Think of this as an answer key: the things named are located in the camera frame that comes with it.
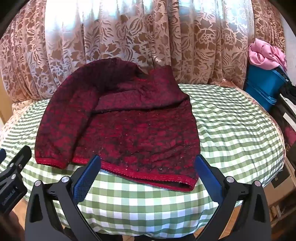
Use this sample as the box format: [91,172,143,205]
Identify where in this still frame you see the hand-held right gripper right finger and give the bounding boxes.
[194,155,271,241]

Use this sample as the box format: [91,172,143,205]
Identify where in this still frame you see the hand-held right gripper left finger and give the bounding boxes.
[25,155,102,241]

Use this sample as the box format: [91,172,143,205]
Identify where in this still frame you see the dark red patterned sweater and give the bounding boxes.
[35,58,200,192]

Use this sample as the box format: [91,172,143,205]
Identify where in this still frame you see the green checkered cloth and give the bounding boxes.
[0,83,285,237]

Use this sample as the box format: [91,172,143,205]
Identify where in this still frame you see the pale floral cloth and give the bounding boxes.
[10,99,47,116]

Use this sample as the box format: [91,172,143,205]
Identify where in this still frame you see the cardboard box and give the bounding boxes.
[261,159,296,230]

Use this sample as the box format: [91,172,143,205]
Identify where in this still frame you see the black bag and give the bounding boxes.
[269,81,296,160]

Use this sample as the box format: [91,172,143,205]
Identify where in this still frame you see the blue plastic bin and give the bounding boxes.
[244,64,290,112]

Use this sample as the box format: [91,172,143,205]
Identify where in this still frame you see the pink cloth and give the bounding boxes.
[248,38,287,71]

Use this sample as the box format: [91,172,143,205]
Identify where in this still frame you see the brown floral curtain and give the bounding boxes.
[0,0,287,102]

